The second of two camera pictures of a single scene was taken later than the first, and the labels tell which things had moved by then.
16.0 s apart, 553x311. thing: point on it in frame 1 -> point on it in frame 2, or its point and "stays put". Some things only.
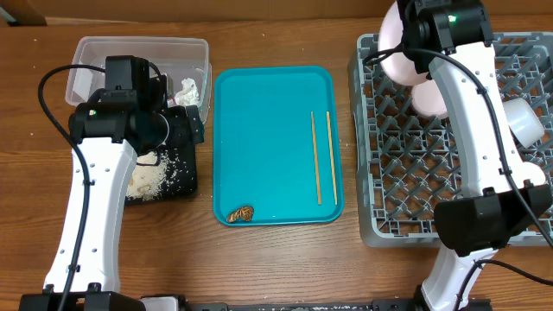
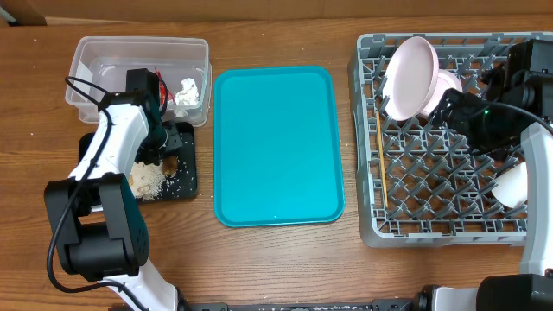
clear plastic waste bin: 176,58 stays put
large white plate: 397,67 -> 410,78
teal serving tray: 276,144 stays put
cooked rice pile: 149,176 stays put
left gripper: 188,130 -> 176,142
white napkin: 188,96 stays put
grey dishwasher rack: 406,164 stays put
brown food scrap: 242,213 -> 169,165
